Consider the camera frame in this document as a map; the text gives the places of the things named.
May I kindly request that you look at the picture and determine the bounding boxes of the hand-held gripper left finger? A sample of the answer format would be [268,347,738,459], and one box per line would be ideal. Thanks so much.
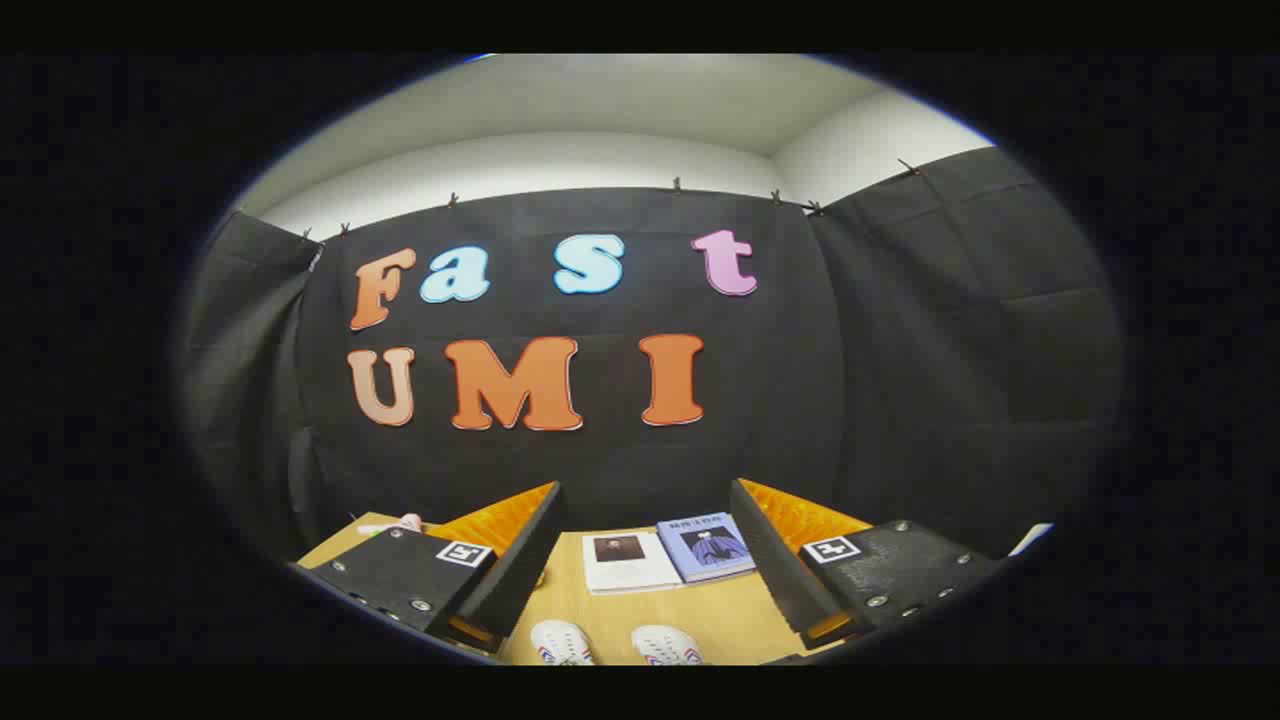
[290,480,566,656]

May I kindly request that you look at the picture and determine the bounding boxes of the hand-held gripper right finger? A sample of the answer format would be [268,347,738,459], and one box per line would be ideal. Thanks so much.
[728,478,1001,651]

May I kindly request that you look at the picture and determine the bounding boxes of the white shoe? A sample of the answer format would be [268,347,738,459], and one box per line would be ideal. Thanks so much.
[631,625,706,666]
[530,620,596,666]

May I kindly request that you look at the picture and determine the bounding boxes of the blue book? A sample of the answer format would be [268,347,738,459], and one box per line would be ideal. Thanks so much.
[656,512,757,584]

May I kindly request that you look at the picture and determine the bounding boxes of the white book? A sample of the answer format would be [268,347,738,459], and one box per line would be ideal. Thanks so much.
[582,533,684,596]

